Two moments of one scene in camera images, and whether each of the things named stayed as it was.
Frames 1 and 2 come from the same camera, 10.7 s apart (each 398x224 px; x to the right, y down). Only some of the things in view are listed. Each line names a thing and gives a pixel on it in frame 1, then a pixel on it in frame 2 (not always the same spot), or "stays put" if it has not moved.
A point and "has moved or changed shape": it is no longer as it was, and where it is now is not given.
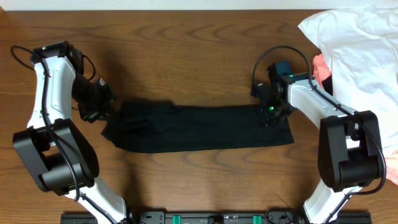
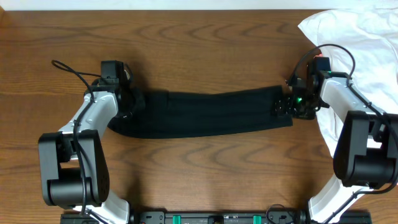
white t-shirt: (360, 47) stays put
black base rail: (216, 217) stays put
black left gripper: (106, 106) -> (124, 113)
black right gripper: (265, 119) -> (284, 106)
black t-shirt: (153, 126) has moved or changed shape
